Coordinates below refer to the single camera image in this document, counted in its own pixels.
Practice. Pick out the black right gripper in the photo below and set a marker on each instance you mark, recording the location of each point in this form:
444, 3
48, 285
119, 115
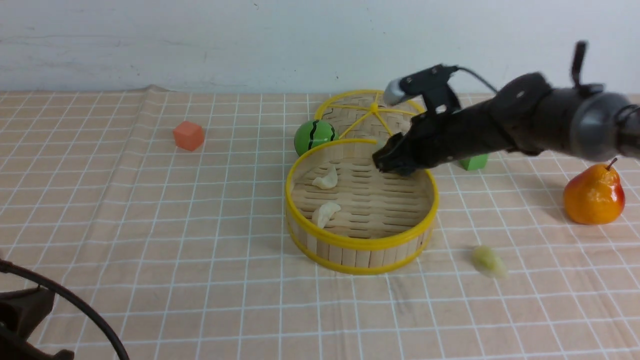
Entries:
443, 138

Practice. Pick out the white dumpling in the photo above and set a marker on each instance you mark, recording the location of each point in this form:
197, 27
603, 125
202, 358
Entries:
329, 181
323, 214

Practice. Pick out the greenish dumpling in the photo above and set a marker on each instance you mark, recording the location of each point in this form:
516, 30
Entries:
488, 262

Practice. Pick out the pale dumpling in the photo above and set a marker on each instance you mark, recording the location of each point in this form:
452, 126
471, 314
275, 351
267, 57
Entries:
381, 145

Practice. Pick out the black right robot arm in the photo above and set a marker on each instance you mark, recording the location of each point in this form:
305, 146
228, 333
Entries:
527, 116

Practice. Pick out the bamboo steamer lid yellow rim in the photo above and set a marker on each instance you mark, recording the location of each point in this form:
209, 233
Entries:
362, 113

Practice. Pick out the bamboo steamer tray yellow rim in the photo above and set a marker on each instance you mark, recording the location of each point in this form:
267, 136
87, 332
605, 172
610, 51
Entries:
386, 221

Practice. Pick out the green watermelon toy ball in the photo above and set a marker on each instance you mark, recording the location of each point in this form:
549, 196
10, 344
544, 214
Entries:
313, 133

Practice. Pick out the green foam cube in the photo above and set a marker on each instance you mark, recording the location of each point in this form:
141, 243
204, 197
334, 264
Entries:
475, 163

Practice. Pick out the orange foam cube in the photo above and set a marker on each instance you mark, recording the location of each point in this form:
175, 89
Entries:
188, 136

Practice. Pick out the orange yellow toy pear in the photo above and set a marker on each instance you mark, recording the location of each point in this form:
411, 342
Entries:
595, 196

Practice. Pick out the beige checkered tablecloth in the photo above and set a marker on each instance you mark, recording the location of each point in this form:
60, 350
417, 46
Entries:
187, 257

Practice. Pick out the black wrist camera with cable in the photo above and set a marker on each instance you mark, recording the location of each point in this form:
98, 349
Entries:
432, 85

